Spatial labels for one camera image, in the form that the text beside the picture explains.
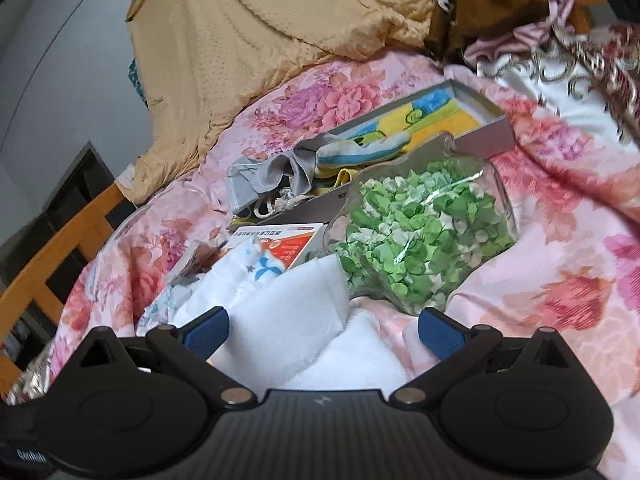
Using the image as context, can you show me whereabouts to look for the teal cloth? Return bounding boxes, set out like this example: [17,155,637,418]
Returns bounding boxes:
[127,57,146,111]

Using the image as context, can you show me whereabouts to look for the grey face mask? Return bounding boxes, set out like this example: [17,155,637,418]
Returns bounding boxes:
[226,157,281,213]

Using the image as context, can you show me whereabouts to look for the colourful cartoon drawing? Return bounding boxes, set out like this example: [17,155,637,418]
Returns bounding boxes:
[340,85,496,146]

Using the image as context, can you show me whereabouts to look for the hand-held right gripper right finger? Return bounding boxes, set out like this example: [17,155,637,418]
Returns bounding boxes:
[390,308,573,407]

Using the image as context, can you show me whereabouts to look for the pink floral bedsheet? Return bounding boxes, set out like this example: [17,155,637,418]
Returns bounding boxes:
[47,52,640,480]

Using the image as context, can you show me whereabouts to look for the silver ornate satin blanket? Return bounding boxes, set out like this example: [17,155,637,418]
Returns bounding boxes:
[0,355,56,406]
[475,22,640,151]

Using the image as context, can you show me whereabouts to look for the wooden slatted bed rail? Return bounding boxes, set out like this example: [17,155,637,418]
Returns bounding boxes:
[0,182,138,396]

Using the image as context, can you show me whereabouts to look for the red and white medicine box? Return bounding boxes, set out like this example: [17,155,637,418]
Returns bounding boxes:
[227,223,328,271]

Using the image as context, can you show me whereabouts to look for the yellow cloth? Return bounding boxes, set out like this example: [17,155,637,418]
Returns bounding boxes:
[312,167,361,196]

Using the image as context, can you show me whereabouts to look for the white fluffy cloth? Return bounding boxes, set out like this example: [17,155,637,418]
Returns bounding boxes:
[210,254,411,391]

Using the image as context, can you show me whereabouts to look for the dark cabinet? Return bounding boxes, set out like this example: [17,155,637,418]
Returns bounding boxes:
[0,142,118,376]

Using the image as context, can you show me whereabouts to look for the beige yellow quilt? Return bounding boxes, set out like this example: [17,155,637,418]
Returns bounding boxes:
[125,0,443,206]

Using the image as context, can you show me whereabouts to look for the grey cardboard box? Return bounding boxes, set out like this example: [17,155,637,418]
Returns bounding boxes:
[227,79,517,233]

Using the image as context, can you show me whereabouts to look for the brown multicolour patchwork cloth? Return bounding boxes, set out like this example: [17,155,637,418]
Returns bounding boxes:
[425,0,551,58]

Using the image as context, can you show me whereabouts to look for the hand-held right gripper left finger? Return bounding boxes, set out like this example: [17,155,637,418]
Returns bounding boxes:
[75,307,253,408]

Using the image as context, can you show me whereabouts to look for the glass jar of green paper stars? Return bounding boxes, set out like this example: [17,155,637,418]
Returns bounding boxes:
[322,131,518,317]

